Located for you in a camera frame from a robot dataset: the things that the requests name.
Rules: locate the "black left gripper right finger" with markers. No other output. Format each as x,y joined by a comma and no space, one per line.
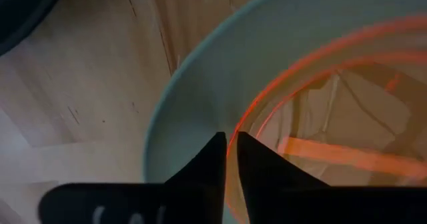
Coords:
283,197

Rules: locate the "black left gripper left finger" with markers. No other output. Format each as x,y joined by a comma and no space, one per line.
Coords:
187,197

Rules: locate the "clear orange-rimmed cup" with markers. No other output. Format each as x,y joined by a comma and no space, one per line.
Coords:
333,157

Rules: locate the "sage green plate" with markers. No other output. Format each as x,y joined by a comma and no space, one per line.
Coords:
213,67

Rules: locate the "black plate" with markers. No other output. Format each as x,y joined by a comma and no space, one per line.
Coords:
16,10

